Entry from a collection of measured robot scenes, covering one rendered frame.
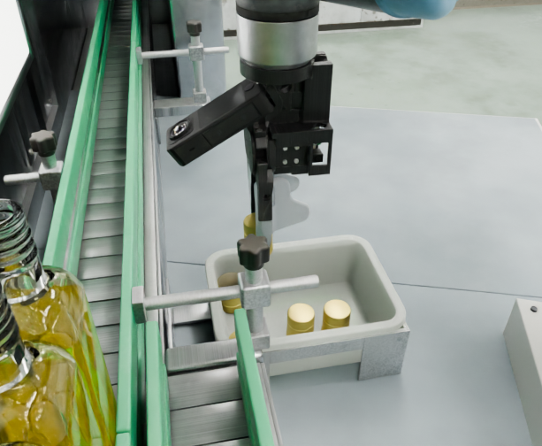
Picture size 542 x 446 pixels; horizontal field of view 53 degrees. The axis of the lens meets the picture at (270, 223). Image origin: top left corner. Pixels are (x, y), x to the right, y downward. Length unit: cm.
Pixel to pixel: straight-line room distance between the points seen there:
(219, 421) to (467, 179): 74
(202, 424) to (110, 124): 61
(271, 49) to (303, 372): 37
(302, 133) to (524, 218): 58
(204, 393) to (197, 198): 53
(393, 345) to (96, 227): 40
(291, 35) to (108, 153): 47
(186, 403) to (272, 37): 33
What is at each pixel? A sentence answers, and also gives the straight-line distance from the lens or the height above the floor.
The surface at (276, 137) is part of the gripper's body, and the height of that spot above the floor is 105.
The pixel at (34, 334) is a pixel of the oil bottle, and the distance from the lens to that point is 32.
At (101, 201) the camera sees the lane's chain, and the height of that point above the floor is 88.
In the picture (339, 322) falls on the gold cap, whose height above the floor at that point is 81.
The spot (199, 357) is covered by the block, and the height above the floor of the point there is 88.
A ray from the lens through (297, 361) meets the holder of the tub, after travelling 64.
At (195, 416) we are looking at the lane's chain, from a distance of 51.
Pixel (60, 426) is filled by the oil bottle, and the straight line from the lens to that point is 29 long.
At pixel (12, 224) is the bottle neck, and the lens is 29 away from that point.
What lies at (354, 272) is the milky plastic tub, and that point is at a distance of 77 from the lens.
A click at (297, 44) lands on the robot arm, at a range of 50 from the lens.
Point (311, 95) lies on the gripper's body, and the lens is 54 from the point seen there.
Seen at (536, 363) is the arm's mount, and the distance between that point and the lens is 69.
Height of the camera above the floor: 130
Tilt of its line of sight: 37 degrees down
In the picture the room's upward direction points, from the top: straight up
